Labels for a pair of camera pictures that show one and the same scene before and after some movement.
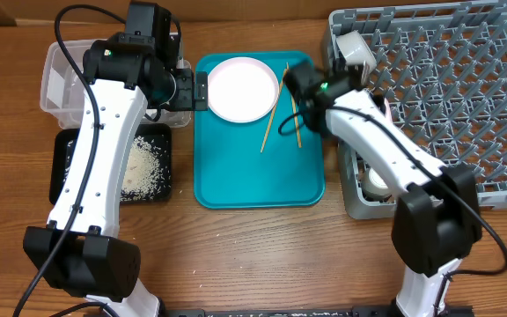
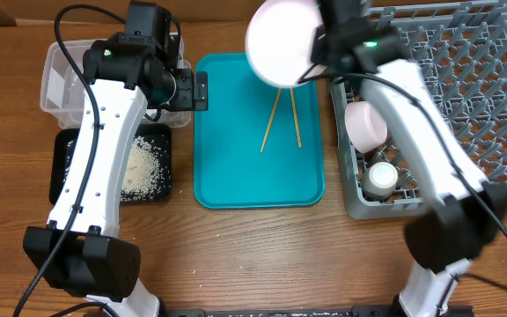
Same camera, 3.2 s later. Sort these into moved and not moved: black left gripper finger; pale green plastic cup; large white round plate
Moved: large white round plate
Not moved: pale green plastic cup; black left gripper finger
